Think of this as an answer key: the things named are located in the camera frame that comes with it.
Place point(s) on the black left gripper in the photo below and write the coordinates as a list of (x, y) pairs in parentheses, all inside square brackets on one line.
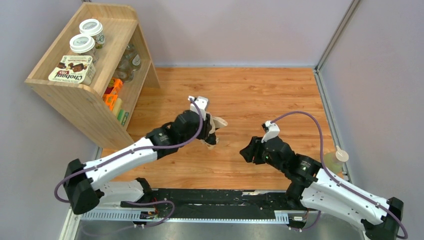
[(210, 131)]

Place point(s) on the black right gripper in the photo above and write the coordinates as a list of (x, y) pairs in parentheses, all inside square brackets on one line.
[(255, 149)]

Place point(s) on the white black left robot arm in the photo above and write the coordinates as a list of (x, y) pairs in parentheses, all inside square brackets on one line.
[(83, 182)]

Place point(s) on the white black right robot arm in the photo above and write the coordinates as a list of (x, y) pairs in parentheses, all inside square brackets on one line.
[(314, 187)]

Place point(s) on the pale green pump bottle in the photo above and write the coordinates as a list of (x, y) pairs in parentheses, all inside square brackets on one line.
[(335, 160)]

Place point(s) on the green box on shelf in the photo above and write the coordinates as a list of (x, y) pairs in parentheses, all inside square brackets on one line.
[(123, 116)]

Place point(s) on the orange box on shelf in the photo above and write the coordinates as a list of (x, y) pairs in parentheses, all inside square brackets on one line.
[(110, 95)]

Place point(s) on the glass jars in shelf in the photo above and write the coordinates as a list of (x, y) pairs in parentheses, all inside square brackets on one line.
[(128, 64)]

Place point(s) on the wooden shelf unit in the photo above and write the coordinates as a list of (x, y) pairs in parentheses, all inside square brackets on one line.
[(74, 85)]

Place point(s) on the Chobani yogurt pack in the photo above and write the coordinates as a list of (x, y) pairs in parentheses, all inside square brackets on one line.
[(74, 69)]

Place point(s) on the front white-lidded jar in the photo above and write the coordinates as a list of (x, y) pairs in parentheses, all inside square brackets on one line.
[(84, 45)]

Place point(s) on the white-lidded jar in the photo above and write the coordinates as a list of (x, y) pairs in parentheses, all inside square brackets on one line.
[(95, 29), (84, 45)]

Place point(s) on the back white-lidded jar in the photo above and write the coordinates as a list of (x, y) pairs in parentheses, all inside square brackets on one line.
[(95, 29)]

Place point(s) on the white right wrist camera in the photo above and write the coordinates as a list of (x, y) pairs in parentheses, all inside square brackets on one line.
[(271, 130)]

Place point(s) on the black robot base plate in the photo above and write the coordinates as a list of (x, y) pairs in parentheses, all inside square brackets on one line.
[(223, 204)]

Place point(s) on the aluminium frame rail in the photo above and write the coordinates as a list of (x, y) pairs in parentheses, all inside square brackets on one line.
[(129, 209)]

